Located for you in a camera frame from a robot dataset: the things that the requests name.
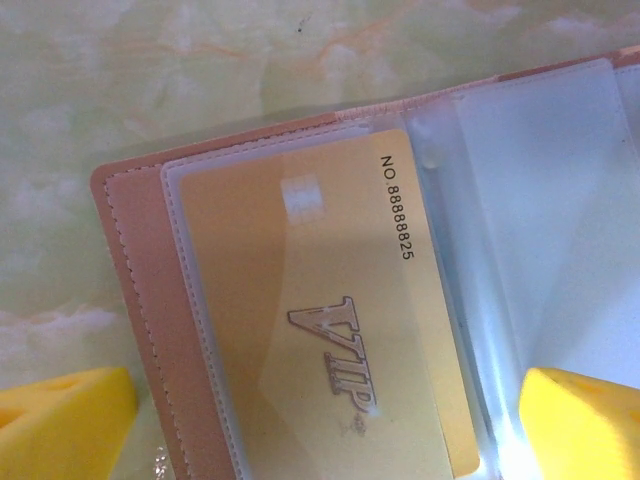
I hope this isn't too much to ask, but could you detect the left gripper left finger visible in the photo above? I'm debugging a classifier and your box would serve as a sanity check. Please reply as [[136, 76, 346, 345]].
[[0, 367, 139, 480]]

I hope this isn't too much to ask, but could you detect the gold VIP card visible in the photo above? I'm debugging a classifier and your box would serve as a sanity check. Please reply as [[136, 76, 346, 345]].
[[178, 128, 481, 480]]

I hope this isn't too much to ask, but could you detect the pink leather card holder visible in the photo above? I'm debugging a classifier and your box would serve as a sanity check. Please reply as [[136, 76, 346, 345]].
[[89, 42, 640, 480]]

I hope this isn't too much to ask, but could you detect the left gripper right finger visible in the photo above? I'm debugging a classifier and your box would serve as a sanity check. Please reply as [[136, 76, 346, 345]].
[[518, 367, 640, 480]]

